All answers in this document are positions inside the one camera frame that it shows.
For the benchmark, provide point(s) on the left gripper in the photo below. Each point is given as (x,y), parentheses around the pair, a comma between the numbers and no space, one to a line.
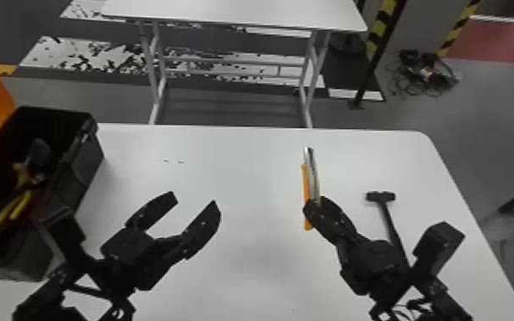
(127,255)

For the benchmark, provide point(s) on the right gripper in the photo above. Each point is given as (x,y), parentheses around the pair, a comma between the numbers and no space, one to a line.
(373,266)

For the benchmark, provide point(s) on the orange and silver hand tool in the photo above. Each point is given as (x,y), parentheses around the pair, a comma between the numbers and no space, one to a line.
(311,175)

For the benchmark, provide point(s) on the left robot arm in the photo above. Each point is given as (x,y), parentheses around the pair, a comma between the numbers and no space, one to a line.
(46,298)

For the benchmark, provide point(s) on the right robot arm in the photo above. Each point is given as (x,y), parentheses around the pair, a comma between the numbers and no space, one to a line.
(440,300)

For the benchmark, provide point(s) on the black hammer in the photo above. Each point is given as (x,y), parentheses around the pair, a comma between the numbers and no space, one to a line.
(380,196)

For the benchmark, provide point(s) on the yellow pliers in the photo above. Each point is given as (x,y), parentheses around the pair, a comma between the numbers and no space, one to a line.
(19,188)

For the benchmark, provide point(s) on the white side table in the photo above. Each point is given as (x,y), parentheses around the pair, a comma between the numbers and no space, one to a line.
(239,13)

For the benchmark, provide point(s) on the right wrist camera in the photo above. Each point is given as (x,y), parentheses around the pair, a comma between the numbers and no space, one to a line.
(436,246)

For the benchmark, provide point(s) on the yellow black striped post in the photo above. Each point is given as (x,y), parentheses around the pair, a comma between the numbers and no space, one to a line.
(376,36)
(456,27)

